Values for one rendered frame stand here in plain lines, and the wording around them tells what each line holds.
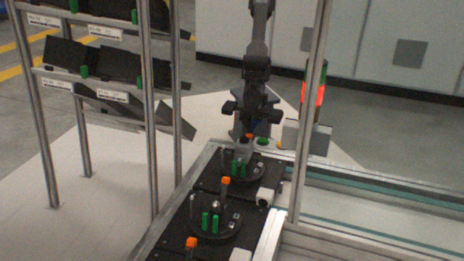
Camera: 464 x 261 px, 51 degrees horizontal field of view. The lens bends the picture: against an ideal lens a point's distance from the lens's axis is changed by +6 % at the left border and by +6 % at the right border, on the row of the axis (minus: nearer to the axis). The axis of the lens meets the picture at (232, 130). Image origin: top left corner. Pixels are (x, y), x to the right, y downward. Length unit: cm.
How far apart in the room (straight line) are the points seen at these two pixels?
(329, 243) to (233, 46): 350
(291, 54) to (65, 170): 312
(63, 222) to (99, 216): 10
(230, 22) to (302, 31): 71
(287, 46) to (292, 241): 328
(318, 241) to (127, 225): 55
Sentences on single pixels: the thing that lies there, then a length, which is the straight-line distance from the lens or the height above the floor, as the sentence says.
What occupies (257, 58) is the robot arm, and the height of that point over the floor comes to 133.
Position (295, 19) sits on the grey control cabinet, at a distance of 437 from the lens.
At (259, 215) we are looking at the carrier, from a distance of 129.
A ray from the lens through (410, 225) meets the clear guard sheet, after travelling 127.
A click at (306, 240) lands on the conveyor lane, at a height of 92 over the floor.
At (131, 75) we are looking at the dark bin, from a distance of 122.
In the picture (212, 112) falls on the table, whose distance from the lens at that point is 202.
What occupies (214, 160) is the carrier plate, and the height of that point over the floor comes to 97.
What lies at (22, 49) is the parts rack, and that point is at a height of 136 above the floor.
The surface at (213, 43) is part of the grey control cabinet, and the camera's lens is 471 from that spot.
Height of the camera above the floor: 181
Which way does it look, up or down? 30 degrees down
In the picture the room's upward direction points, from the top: 3 degrees clockwise
